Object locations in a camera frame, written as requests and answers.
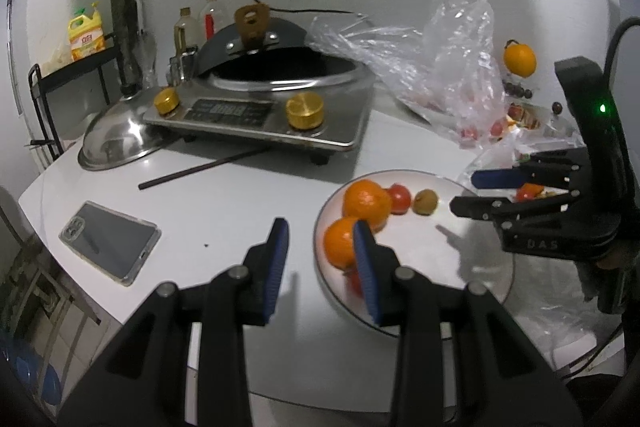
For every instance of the red label bottle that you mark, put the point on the red label bottle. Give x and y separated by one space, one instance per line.
212 17

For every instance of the black umbrella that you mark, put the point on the black umbrella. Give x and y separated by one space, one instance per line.
134 22

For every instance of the clear plastic bag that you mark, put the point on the clear plastic bag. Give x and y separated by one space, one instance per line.
435 67

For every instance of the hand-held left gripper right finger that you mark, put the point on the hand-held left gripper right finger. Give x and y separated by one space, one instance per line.
365 267

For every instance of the black chopstick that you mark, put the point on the black chopstick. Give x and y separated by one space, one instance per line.
200 168

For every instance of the glass oil bottle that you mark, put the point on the glass oil bottle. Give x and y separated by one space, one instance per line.
185 32

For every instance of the black metal rack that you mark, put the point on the black metal rack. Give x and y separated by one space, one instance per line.
45 107

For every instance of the steel induction cooker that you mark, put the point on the steel induction cooker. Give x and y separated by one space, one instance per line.
320 127

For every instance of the large orange with leaf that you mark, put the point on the large orange with leaf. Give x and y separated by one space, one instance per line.
520 59

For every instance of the smartphone in clear case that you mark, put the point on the smartphone in clear case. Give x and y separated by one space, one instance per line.
107 241

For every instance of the red cherry tomato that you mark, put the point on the red cherry tomato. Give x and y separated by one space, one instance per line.
400 198
356 283
527 192

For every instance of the dark red fruits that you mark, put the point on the dark red fruits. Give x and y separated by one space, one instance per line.
517 91

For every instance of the white plate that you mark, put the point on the white plate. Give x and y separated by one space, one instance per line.
440 277

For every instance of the orange tangerine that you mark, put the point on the orange tangerine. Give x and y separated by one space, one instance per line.
340 242
366 202

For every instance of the green jujube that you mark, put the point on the green jujube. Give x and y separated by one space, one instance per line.
425 202

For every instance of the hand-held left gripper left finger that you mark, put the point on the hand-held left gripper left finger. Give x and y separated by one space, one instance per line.
277 267

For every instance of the blue bucket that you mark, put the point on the blue bucket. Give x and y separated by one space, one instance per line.
30 372

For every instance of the orange peels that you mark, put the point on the orange peels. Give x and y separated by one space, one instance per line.
520 114

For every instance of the steel pot lid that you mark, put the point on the steel pot lid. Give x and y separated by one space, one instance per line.
117 137

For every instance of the bagged cherry tomato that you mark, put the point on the bagged cherry tomato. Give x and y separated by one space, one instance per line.
470 133
496 128

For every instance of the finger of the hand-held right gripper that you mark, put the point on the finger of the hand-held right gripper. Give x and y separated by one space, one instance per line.
495 179
475 207

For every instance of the steel cup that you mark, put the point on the steel cup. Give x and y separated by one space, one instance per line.
180 67

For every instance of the yellow detergent bottle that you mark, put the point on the yellow detergent bottle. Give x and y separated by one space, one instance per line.
86 37

